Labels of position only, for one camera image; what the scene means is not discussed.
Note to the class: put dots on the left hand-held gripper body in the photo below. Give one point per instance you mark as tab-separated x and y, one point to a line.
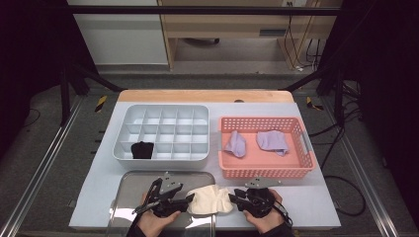
164	200

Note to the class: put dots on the grey translucent box lid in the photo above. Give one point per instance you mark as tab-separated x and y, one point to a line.
131	191

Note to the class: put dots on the white cabinet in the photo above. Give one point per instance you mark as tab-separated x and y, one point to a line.
122	39

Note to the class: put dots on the black horizontal frame bar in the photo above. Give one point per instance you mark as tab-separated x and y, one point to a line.
197	10

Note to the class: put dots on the dark object under desk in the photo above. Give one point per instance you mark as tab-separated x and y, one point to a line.
201	41

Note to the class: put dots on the white divided storage box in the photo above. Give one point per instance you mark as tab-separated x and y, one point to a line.
174	131

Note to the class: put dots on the black stand leg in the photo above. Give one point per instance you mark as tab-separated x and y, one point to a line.
339	98
65	98

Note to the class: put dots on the pink perforated plastic basket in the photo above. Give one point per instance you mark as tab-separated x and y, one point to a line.
263	164

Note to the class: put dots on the black curtain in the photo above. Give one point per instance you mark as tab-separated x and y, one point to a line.
26	49
388	65

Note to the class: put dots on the yellow black floor tape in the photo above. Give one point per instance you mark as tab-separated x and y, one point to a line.
100	103
312	104

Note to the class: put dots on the person's right hand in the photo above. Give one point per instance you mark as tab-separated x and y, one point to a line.
267	222

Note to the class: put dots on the person's left hand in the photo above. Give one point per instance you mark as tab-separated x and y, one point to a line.
154	225

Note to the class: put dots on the purple sock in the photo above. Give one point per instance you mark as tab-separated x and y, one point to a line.
236	144
273	141

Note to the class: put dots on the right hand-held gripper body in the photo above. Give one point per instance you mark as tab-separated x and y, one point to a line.
260	200

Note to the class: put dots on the light wooden desk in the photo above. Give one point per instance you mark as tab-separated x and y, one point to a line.
230	24

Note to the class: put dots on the metal floor rail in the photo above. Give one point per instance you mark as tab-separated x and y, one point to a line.
41	164
373	194

